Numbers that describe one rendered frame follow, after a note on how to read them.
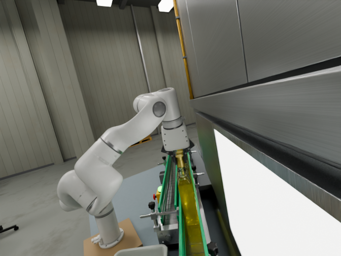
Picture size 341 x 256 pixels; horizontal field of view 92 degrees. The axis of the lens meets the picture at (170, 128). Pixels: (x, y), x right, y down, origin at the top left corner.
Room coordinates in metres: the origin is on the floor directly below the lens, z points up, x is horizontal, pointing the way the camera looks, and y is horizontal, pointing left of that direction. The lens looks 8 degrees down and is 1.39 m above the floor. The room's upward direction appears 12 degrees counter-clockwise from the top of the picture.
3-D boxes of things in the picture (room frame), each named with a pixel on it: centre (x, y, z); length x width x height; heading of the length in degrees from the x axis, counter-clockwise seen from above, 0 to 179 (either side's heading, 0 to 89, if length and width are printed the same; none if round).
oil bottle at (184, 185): (0.66, -0.01, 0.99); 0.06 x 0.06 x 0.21; 87
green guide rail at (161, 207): (1.54, 0.05, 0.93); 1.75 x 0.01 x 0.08; 176
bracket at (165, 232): (0.64, 0.10, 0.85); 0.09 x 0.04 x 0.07; 86
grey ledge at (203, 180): (1.41, -0.17, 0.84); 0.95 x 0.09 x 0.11; 176
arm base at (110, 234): (0.78, 0.43, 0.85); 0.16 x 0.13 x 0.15; 112
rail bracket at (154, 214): (0.64, 0.12, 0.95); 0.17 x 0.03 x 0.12; 86
